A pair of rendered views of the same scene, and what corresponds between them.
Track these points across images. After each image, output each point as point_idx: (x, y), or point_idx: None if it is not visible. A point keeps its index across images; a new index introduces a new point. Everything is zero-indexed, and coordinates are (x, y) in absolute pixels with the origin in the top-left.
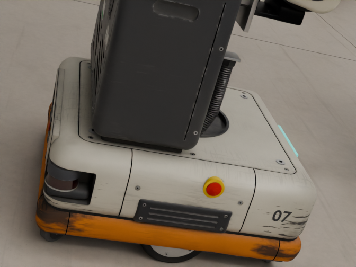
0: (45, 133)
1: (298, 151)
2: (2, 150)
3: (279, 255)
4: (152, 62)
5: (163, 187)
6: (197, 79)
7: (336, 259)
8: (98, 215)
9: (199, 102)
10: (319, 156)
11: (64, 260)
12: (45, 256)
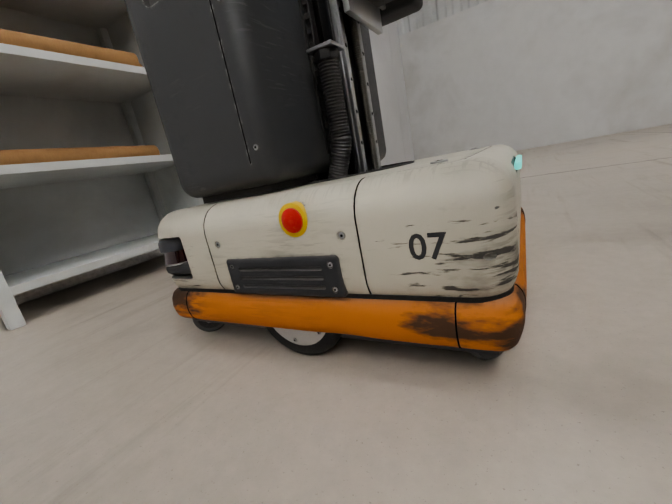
0: None
1: (647, 222)
2: None
3: (466, 335)
4: (175, 74)
5: (239, 236)
6: (220, 65)
7: None
8: (209, 291)
9: (239, 98)
10: None
11: (197, 349)
12: (186, 345)
